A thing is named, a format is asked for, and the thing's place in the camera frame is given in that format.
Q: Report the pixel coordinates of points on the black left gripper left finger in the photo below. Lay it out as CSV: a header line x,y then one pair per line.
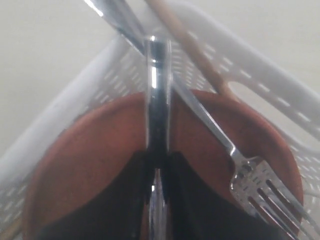
x,y
116,213

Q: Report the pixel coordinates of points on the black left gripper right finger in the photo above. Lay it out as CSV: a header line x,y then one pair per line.
x,y
199,213

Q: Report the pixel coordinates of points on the wooden chopstick back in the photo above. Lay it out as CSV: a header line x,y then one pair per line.
x,y
178,30

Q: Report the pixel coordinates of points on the silver table knife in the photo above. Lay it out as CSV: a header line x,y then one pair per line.
x,y
119,15

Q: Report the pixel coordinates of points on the silver fork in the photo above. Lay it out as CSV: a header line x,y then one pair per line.
x,y
254,184

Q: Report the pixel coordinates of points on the white perforated plastic basket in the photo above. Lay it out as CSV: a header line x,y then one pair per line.
x,y
291,106

